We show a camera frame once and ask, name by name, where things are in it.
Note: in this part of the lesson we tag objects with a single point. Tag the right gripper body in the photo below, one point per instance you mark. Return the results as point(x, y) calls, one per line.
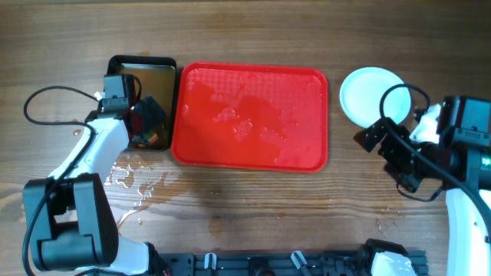
point(405, 163)

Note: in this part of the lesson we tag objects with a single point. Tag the black rectangular water basin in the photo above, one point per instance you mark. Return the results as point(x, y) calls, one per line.
point(158, 77)

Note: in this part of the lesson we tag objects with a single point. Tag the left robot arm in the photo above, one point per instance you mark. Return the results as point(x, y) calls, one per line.
point(69, 222)

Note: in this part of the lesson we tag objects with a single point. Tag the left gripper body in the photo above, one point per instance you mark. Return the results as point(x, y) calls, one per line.
point(139, 131)

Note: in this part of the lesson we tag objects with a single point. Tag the white plate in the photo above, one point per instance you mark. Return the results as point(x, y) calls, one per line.
point(361, 92)

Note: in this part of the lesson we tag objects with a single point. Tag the orange green scrub sponge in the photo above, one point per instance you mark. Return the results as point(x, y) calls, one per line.
point(145, 140)

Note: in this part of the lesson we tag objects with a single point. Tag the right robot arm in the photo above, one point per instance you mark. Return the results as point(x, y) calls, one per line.
point(463, 151)

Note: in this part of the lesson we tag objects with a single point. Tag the red plastic tray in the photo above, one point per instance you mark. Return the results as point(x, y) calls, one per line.
point(251, 116)

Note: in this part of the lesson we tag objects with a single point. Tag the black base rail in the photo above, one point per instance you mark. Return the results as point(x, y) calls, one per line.
point(325, 263)

